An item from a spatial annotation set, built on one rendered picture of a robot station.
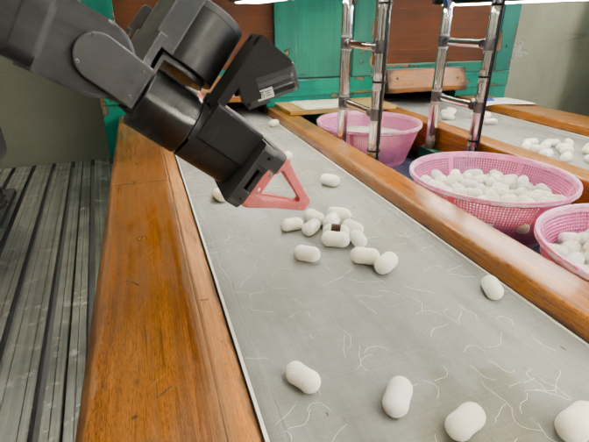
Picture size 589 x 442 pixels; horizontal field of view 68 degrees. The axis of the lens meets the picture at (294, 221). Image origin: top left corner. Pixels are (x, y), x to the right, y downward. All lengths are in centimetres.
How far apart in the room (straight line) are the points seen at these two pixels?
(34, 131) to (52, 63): 185
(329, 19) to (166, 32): 104
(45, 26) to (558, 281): 49
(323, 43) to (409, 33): 30
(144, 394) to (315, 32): 120
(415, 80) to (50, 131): 153
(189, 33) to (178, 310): 24
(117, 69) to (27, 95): 182
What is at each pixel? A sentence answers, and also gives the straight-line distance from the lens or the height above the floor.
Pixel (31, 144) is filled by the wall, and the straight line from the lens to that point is 222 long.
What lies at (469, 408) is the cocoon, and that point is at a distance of 35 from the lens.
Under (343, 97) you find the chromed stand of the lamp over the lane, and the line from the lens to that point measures 99.
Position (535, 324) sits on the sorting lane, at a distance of 48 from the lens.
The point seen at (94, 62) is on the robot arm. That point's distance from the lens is 36.
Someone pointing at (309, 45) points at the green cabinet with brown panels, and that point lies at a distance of 139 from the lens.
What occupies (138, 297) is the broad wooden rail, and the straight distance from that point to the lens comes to 44.
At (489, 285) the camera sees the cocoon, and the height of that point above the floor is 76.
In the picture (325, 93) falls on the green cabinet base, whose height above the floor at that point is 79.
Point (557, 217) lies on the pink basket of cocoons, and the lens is 69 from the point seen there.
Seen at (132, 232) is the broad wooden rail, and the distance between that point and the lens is 57.
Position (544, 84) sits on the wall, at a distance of 348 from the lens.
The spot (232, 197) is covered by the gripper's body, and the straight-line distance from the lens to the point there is 40.
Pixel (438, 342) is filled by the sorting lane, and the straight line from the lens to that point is 43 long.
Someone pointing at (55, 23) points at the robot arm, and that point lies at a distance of 36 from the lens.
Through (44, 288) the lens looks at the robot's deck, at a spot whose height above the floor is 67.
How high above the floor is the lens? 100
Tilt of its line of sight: 25 degrees down
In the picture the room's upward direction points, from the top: straight up
